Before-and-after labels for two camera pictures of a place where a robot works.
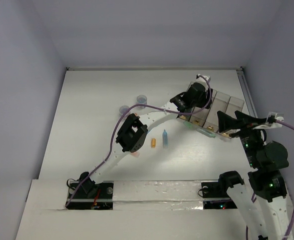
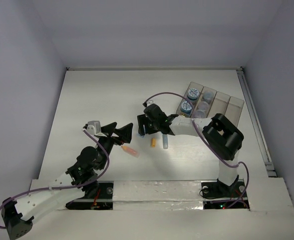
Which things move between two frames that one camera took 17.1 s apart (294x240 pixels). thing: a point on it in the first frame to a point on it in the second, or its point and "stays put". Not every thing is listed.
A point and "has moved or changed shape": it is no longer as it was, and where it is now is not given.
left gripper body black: x=205 y=93 to x=110 y=136
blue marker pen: x=165 y=137 stays put
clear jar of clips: x=122 y=109 to x=200 y=114
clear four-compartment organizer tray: x=207 y=117 stays put
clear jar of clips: x=141 y=99 has moved or changed shape
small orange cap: x=153 y=143 stays put
